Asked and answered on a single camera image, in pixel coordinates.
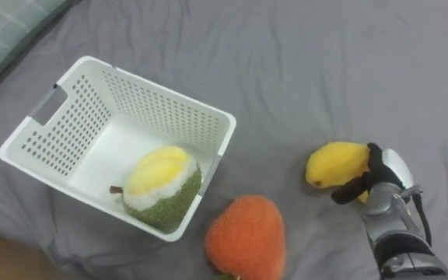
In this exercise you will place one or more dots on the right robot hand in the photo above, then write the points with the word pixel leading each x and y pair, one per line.
pixel 379 171

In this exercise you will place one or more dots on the white perforated plastic basket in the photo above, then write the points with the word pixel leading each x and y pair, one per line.
pixel 103 116

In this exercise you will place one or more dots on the green checked pillow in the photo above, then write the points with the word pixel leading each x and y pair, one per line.
pixel 2 31

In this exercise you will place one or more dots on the yellow mango soft toy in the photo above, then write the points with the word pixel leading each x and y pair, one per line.
pixel 337 163

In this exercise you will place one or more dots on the grey bed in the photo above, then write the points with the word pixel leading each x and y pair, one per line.
pixel 325 70

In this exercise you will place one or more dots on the durian soft toy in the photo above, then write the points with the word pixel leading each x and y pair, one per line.
pixel 162 186

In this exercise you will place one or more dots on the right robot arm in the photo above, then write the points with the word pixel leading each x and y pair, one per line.
pixel 399 233

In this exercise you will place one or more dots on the orange strawberry soft toy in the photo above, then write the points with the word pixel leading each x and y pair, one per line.
pixel 247 237

